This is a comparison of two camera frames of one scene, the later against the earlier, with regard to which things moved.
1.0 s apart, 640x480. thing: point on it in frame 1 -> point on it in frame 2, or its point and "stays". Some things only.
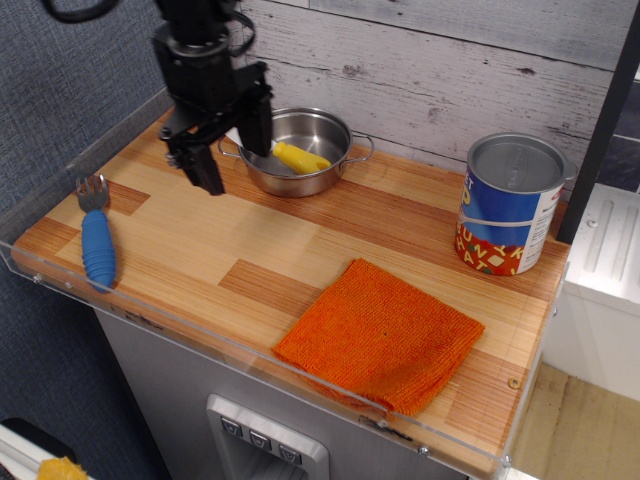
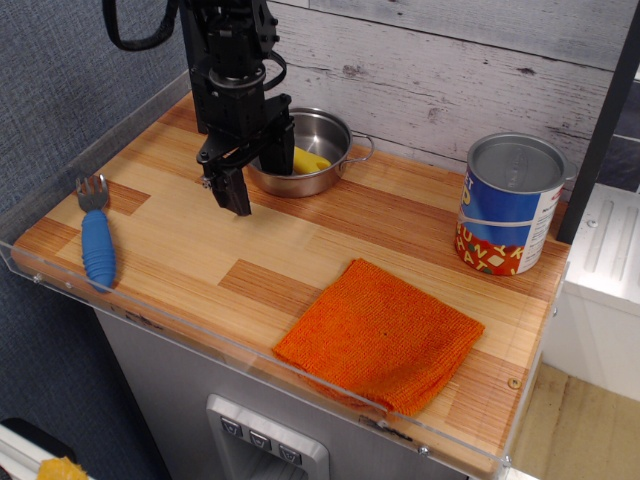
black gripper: [202, 85] -> [230, 108]
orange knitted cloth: [377, 339] stays
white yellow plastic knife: [301, 163] stays
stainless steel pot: [312, 129] stays
